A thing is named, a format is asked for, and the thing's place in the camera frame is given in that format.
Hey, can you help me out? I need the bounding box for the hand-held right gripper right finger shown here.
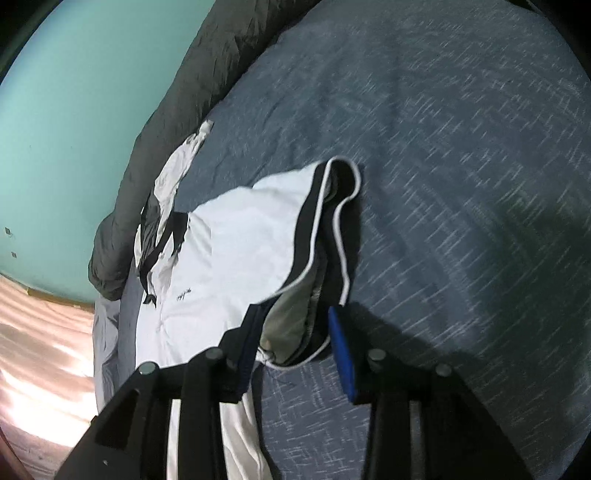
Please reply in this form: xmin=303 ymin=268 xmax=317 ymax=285
xmin=327 ymin=305 xmax=536 ymax=480

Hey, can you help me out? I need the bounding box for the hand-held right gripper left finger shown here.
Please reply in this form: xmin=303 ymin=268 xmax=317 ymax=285
xmin=53 ymin=318 xmax=264 ymax=480

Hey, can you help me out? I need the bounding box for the white polo shirt black collar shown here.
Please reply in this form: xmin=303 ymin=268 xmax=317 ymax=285
xmin=134 ymin=157 xmax=365 ymax=480

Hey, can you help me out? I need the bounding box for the light grey bed sheet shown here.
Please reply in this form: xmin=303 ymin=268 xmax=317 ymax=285
xmin=91 ymin=272 xmax=139 ymax=416

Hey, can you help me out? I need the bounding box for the dark grey crumpled garment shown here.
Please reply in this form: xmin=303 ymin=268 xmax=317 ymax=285
xmin=139 ymin=189 xmax=163 ymax=278

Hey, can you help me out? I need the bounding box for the blue patterned bed cover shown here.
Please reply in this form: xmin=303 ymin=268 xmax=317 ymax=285
xmin=92 ymin=0 xmax=591 ymax=480

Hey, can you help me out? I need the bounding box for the white crumpled garment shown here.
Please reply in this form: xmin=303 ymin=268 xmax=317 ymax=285
xmin=134 ymin=120 xmax=215 ymax=264

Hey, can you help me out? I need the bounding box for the dark grey rolled duvet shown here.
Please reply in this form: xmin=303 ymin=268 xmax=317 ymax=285
xmin=88 ymin=0 xmax=319 ymax=301

